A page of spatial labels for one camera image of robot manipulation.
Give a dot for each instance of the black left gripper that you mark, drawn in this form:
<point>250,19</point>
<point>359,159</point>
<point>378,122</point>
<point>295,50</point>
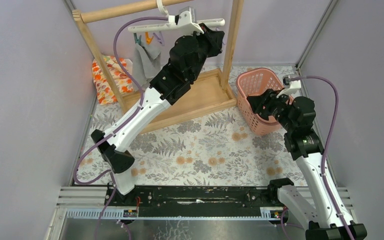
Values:
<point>212,38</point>

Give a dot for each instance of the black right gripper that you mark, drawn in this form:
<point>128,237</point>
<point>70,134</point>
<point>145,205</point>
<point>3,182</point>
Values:
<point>266,99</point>

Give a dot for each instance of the pink plastic laundry basket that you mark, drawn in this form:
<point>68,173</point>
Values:
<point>251,85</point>

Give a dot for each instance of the white plastic clip hanger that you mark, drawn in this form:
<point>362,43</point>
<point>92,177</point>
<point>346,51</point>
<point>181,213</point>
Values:
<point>211,23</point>

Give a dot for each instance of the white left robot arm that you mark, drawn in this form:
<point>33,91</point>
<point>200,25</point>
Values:
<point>174,80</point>

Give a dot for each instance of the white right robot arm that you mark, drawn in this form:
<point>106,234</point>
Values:
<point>327,218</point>

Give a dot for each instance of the purple clothespin left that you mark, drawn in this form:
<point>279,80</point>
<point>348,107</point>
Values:
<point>159,38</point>

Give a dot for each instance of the floral patterned table mat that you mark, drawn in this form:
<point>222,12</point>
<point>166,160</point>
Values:
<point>218,149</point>

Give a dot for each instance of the orange clothespin left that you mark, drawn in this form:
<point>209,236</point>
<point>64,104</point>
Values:
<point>149,38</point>

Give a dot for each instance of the grey hanging cloth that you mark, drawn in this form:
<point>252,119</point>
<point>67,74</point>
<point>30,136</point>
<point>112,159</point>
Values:
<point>146,63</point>

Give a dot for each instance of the teal clothespin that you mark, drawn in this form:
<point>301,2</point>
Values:
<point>137,38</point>

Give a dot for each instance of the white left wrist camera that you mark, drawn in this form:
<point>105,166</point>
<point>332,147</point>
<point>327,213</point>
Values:
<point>184,22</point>

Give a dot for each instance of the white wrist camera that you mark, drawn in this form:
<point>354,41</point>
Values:
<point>184,22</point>
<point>292,84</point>

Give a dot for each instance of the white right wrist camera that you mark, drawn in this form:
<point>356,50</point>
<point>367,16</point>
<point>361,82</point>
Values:
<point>292,84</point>

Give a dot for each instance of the wooden drying rack frame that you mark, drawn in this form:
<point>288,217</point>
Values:
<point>209,93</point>

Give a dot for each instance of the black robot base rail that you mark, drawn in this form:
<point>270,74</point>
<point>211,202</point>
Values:
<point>196,201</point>

